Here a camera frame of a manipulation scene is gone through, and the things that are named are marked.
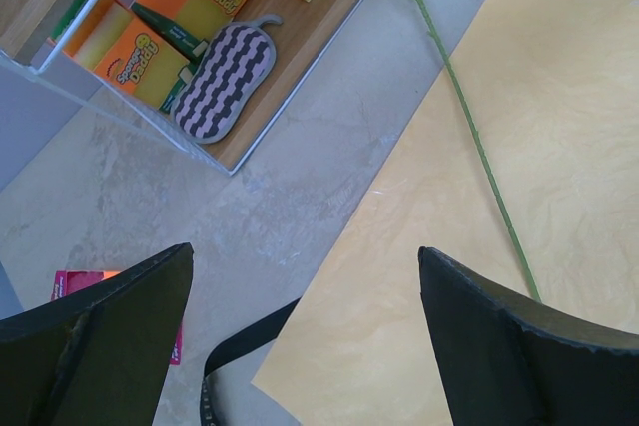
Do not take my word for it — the purple wavy sponge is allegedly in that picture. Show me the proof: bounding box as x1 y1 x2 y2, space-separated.
171 14 283 145

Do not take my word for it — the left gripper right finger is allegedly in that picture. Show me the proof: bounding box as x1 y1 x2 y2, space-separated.
418 246 638 425

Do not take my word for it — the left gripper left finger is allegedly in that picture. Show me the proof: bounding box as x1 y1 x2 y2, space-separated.
1 243 194 425

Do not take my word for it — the pink orange snack box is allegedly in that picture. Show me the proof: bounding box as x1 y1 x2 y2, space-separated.
50 270 183 365

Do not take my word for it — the orange box bottom left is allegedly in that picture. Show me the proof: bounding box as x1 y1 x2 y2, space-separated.
63 0 197 114

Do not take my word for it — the black printed ribbon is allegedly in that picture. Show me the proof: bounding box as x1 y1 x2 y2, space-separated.
200 298 300 426

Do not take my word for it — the white wire wooden shelf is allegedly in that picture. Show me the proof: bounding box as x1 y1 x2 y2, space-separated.
1 0 362 175

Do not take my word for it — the orange wrapping paper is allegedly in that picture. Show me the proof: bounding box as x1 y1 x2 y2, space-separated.
253 0 638 425

